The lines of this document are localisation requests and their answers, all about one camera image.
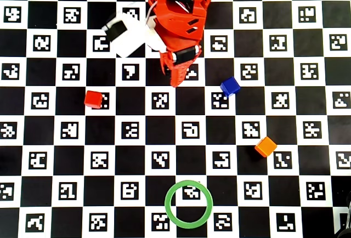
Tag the black white marker mat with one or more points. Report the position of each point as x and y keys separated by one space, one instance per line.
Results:
x=55 y=139

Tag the blue cube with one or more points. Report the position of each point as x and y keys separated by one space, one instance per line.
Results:
x=229 y=85

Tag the red cube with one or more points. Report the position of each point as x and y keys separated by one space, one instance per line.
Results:
x=93 y=99

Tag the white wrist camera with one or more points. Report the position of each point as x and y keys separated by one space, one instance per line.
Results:
x=131 y=38

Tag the orange cube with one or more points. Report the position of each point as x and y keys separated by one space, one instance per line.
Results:
x=265 y=146

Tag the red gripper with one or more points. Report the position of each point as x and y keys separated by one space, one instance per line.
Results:
x=185 y=55

